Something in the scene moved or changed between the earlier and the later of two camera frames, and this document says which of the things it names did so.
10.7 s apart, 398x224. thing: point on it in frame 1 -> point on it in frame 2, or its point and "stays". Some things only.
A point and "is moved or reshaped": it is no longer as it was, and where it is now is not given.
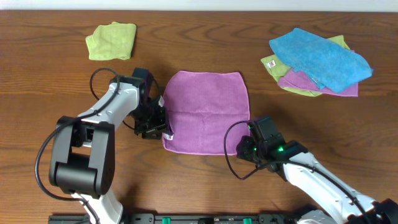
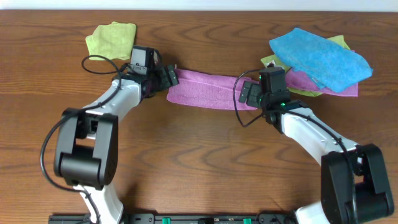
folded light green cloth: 113,41 stays
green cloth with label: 275,69 stays
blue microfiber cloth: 329,65 stays
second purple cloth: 296,79 stays
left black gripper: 156,121 -> 168,76
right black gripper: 245,148 -> 249,94
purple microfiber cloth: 208,112 is moved or reshaped
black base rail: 185,218 stays
